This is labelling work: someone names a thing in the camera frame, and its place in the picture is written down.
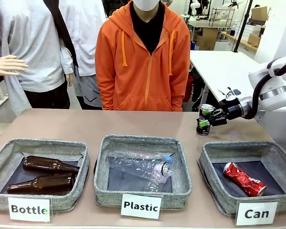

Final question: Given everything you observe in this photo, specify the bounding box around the black slanted pole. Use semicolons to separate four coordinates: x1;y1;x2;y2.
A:
233;0;253;53

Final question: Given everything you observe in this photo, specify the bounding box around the black drink can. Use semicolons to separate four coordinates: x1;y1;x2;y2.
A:
196;104;216;136

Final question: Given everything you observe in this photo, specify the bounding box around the white table leg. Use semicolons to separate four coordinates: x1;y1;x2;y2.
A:
0;83;9;110

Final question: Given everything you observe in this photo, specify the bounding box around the wooden workbench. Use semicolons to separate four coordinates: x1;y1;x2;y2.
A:
220;31;258;52

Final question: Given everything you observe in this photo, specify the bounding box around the cardboard box on shelf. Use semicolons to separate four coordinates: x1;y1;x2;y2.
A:
251;6;269;23

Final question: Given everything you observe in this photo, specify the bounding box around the crushed red soda can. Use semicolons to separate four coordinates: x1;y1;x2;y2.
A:
223;161;267;197

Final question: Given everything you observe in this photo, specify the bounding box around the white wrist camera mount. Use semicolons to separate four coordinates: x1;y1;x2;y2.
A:
218;87;241;102

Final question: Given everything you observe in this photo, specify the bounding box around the small cardboard box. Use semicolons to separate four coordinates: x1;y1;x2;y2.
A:
247;33;262;47

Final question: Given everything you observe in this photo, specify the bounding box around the brown glass bottle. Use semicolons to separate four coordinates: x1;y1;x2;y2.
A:
22;155;81;173
6;173;76;195

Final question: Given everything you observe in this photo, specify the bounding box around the gray fabric plastic basket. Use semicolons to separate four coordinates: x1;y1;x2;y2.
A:
93;135;193;210

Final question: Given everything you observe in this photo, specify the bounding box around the black wire rack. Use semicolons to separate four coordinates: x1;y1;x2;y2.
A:
209;7;235;27

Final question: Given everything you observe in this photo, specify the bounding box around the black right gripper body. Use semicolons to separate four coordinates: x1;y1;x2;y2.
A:
219;99;241;119

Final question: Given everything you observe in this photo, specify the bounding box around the white face mask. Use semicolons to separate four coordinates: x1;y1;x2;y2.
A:
133;0;161;11

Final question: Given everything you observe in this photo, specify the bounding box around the person's left forearm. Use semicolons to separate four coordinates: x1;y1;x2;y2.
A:
170;71;191;112

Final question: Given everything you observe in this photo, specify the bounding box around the person's right forearm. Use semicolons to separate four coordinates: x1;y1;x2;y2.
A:
95;71;115;111

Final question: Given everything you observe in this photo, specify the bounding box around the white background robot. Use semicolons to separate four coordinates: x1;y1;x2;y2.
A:
188;0;201;17

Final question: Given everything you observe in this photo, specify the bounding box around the large clear plastic bottle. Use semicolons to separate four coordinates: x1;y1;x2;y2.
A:
106;150;174;178

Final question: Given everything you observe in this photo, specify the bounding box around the small blue-capped water bottle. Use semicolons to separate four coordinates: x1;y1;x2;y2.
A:
144;155;174;191

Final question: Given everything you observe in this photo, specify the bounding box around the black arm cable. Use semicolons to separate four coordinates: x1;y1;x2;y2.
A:
251;57;286;119

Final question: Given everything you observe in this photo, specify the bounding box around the person in orange hoodie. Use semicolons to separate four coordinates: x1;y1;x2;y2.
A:
94;0;191;112

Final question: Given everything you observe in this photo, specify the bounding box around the white Plastic label card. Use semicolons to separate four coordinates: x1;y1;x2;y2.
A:
120;193;163;219

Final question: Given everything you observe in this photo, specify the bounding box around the large gray fabric can basket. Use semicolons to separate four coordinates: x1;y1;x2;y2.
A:
197;141;286;217

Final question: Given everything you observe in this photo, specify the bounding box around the gray shirt mannequin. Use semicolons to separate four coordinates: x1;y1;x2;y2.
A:
0;0;78;110

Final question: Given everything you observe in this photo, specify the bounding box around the white background table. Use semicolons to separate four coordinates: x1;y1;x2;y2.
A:
189;50;277;113

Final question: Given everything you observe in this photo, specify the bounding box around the gray fabric bottle basket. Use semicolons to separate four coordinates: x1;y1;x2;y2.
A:
0;138;91;212

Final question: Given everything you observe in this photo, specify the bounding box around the tall cardboard box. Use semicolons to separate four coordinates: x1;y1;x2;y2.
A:
195;28;219;51

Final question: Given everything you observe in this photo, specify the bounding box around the white storage box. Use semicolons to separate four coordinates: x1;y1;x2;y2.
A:
243;23;263;39

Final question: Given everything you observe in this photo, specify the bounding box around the white Can label card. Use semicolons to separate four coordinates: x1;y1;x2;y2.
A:
235;202;279;226

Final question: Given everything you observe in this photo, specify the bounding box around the white Bottle label card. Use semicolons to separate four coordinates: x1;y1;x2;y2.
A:
7;197;51;223

